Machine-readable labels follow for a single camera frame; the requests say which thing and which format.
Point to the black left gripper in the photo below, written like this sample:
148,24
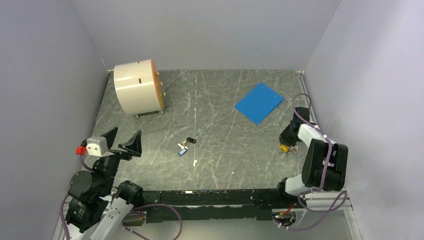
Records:
133,146

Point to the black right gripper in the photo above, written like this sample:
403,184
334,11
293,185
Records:
283,137

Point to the yellow key tag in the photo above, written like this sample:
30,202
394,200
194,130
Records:
284,148

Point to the large metal keyring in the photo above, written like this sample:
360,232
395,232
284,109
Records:
292,150

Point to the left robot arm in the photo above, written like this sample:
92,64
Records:
94,210

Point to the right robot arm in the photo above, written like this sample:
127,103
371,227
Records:
325,164

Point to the blue square mat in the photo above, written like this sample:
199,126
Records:
259,103

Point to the cream cylindrical drum device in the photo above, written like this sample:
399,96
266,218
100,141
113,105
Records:
138,87

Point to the blue key tag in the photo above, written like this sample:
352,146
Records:
182,152

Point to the black key fob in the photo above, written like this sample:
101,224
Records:
191,140

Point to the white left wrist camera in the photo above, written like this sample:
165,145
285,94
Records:
97,146

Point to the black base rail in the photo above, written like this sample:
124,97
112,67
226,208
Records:
260,204

